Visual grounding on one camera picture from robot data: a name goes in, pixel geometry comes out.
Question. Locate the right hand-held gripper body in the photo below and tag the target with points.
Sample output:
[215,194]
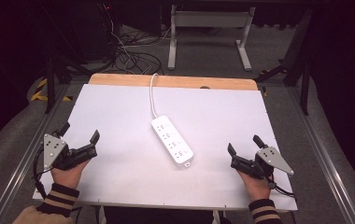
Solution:
[273,160]

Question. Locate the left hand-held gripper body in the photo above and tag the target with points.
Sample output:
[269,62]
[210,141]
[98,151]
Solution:
[51,149]

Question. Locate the white metal desk frame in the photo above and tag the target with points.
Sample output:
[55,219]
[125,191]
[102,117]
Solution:
[210,19]

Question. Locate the black computer tower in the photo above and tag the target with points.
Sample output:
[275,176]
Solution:
[102,31]

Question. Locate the white table board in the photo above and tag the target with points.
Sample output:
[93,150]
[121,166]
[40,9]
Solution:
[119,177]

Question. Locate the white power strip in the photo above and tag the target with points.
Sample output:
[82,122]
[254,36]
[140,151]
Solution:
[172,140]

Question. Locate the aluminium floor rail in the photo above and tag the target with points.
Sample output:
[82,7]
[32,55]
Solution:
[328,165]
[20,168]

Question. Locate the yellow black hazard tape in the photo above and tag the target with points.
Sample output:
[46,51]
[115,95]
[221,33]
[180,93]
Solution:
[40,93]

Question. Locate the person's right hand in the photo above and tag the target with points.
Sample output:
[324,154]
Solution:
[257,188]

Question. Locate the person's left hand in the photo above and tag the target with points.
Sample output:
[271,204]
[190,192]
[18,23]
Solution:
[68,176]

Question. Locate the black metal stand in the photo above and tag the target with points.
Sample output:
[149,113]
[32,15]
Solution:
[305,84]
[50,87]

